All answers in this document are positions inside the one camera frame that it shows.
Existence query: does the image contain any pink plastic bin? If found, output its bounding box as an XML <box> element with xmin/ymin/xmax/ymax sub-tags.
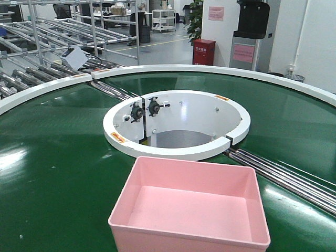
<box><xmin>108</xmin><ymin>156</ymin><xmax>270</xmax><ymax>251</ymax></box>

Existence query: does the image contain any white shelf cart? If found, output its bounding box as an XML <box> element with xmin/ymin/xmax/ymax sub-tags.
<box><xmin>152</xmin><ymin>9</ymin><xmax>176</xmax><ymax>32</ymax></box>

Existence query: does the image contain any red fire extinguisher box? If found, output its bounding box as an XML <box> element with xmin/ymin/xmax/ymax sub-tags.
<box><xmin>193</xmin><ymin>39</ymin><xmax>216</xmax><ymax>66</ymax></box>

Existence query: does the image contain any green potted plant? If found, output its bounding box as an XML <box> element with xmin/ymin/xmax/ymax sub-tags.
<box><xmin>187</xmin><ymin>0</ymin><xmax>204</xmax><ymax>46</ymax></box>

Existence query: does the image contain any grey water dispenser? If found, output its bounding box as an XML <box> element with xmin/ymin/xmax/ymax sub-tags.
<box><xmin>229</xmin><ymin>1</ymin><xmax>270</xmax><ymax>70</ymax></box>

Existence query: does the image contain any white control box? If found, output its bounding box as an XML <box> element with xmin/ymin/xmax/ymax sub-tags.
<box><xmin>60</xmin><ymin>47</ymin><xmax>88</xmax><ymax>70</ymax></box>

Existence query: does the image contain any grey waste basket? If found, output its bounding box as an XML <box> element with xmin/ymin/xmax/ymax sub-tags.
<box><xmin>285</xmin><ymin>74</ymin><xmax>305</xmax><ymax>82</ymax></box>

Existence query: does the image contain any metal roller rack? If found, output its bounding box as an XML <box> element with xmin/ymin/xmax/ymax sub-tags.
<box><xmin>1</xmin><ymin>1</ymin><xmax>139</xmax><ymax>99</ymax></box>

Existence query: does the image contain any steel conveyor rollers right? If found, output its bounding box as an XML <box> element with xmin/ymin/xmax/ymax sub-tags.
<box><xmin>224</xmin><ymin>148</ymin><xmax>335</xmax><ymax>216</ymax></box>

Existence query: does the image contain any white inner conveyor ring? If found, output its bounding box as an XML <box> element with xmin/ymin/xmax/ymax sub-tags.
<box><xmin>102</xmin><ymin>89</ymin><xmax>251</xmax><ymax>161</ymax></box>

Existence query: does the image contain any pink wall notice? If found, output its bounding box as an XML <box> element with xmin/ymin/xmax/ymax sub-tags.
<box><xmin>208</xmin><ymin>6</ymin><xmax>224</xmax><ymax>21</ymax></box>

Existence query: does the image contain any white outer conveyor guard rail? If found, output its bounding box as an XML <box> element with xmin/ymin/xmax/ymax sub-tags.
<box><xmin>1</xmin><ymin>64</ymin><xmax>335</xmax><ymax>114</ymax></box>

